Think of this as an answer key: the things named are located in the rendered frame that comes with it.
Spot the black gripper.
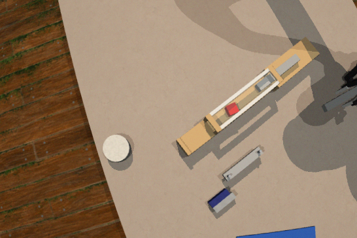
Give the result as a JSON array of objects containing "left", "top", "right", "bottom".
[{"left": 335, "top": 64, "right": 357, "bottom": 108}]

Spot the blue flat rectangular pad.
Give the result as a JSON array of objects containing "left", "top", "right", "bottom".
[{"left": 236, "top": 226, "right": 316, "bottom": 238}]

